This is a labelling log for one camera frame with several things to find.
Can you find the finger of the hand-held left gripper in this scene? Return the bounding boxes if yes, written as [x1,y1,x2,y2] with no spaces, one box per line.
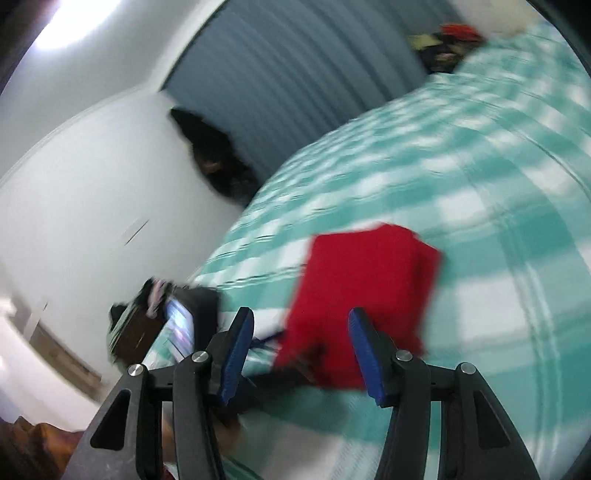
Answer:
[240,333,329,409]

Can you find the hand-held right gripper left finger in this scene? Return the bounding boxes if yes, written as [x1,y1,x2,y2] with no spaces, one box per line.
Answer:
[60,307,256,480]

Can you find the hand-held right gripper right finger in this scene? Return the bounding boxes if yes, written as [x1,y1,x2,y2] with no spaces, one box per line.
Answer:
[347,308,541,480]

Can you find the red sweater with pink rabbit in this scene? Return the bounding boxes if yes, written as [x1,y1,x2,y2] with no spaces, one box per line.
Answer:
[273,222,444,391]

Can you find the pile of mixed clothes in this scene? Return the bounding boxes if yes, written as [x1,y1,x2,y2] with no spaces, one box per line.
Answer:
[409,23,485,75]

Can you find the green white plaid blanket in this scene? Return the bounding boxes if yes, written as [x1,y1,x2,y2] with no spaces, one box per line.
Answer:
[139,21,591,480]

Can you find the orange brown furniture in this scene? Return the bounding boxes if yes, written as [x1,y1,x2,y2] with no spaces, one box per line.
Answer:
[0,415,86,480]

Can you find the blue grey curtain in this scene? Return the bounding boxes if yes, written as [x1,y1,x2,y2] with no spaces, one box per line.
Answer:
[164,0,458,185]

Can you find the cream padded headboard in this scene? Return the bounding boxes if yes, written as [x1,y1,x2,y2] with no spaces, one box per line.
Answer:
[455,0,539,35]

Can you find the black bag hanging on wall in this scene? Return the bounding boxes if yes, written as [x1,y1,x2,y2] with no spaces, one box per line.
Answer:
[170,107,264,208]

